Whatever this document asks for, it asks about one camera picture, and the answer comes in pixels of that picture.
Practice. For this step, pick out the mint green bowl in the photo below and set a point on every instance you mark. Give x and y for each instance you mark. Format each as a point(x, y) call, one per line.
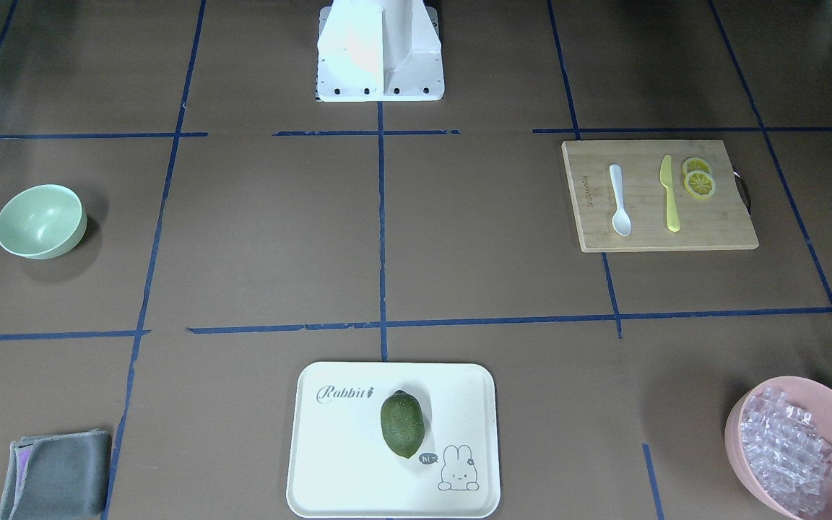
point(42, 222)

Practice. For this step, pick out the white plastic spoon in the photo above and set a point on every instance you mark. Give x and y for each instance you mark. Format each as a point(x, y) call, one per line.
point(621, 222)

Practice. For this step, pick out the pink bowl of ice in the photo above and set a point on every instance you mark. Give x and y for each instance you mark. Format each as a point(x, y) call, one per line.
point(778, 440)

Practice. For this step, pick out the green lime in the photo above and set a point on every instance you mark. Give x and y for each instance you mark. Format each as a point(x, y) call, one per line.
point(402, 424)

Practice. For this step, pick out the cream rabbit tray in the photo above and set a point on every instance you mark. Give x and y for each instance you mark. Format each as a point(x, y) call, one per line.
point(341, 467)

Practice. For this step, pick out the white pillar with base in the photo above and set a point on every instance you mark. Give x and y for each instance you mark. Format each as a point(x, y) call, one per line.
point(379, 51)

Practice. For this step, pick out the bamboo cutting board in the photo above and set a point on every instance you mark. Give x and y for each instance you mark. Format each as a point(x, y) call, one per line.
point(720, 223)

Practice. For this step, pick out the yellow plastic knife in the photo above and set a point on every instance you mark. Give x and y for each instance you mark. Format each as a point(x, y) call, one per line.
point(666, 180)

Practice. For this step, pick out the yellow lemon slice upper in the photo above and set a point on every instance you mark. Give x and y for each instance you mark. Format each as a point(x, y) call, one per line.
point(692, 164)

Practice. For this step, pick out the yellow lemon slice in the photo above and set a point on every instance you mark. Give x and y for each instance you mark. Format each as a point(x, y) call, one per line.
point(699, 184)
point(692, 164)

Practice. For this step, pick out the yellow lemon slice lower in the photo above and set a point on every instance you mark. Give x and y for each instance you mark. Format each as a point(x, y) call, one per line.
point(699, 184)

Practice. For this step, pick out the grey folded cloth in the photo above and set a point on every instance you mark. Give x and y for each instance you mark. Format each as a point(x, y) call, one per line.
point(57, 476)

